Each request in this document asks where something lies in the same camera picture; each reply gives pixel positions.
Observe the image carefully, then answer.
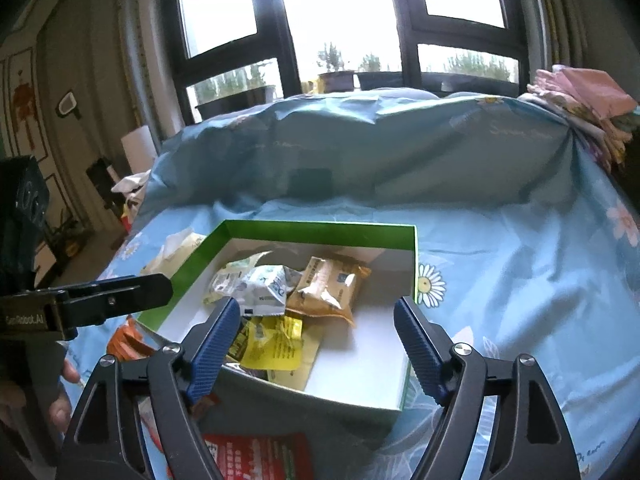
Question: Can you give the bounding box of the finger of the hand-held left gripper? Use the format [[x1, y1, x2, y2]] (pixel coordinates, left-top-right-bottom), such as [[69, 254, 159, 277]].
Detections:
[[55, 273, 174, 331]]

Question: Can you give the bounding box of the tan snack packet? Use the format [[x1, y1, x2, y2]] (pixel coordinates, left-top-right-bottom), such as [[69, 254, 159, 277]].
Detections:
[[285, 255, 372, 328]]

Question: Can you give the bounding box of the dark plant pot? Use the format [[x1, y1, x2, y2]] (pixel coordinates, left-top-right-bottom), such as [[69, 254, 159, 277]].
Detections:
[[317, 71, 357, 93], [356, 71, 406, 90]]

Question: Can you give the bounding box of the black chair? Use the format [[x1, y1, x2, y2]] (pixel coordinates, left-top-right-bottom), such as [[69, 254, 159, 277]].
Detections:
[[85, 157, 121, 206]]

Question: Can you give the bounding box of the stack of folded pink cloths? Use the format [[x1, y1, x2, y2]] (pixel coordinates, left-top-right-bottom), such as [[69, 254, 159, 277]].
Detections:
[[517, 64, 640, 173]]

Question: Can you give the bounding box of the cartoon wall picture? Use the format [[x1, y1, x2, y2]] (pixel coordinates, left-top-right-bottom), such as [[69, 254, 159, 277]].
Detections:
[[2, 47, 51, 161]]

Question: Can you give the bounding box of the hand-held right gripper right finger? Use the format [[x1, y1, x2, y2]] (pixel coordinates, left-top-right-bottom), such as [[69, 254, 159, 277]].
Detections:
[[392, 296, 583, 480]]

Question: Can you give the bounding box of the yellow snack packet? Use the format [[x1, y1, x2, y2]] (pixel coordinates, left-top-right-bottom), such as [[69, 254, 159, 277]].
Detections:
[[225, 314, 323, 391]]

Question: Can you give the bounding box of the red snack packet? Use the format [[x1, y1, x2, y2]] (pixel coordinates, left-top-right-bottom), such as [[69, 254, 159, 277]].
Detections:
[[202, 432, 316, 480]]

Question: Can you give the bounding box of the dark framed window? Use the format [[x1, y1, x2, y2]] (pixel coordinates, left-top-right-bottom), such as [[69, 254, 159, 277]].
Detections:
[[170, 0, 533, 126]]

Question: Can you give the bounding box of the white paper roll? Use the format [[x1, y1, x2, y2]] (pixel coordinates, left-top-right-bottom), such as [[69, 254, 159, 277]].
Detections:
[[121, 127, 158, 176]]

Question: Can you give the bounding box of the person's left hand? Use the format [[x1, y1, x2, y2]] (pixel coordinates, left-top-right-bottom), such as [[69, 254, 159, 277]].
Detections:
[[49, 357, 82, 433]]

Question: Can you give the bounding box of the white wall switch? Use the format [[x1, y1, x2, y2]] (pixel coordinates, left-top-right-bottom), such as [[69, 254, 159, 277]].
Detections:
[[56, 89, 81, 120]]

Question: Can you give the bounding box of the white grey snack packet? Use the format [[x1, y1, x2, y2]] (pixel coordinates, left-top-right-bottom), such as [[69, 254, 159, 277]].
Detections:
[[202, 252, 301, 317]]

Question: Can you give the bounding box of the white crumpled cloth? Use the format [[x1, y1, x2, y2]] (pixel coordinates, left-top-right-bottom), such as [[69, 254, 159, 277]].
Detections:
[[111, 170, 153, 211]]

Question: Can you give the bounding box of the blue floral bedsheet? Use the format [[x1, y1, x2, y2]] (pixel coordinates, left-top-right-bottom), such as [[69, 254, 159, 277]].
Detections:
[[65, 87, 640, 480]]

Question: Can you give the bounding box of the grey curtain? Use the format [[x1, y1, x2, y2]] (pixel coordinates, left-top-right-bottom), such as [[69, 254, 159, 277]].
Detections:
[[530, 0, 601, 71]]

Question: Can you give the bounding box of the white tissue box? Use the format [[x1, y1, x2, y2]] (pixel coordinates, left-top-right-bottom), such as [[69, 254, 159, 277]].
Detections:
[[140, 227, 208, 278]]

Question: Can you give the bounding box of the orange brown snack packet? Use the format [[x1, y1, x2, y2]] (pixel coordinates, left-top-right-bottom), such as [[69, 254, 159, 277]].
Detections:
[[107, 316, 161, 361]]

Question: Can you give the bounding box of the green cardboard box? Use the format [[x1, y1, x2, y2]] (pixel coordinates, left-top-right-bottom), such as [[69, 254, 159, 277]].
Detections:
[[136, 219, 420, 413]]

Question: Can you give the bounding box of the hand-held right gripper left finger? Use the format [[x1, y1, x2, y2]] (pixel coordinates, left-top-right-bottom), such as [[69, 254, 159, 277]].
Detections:
[[55, 296, 243, 480]]

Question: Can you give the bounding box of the long dark planter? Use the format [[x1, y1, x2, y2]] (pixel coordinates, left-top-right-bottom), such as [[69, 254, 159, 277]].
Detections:
[[195, 85, 276, 121]]

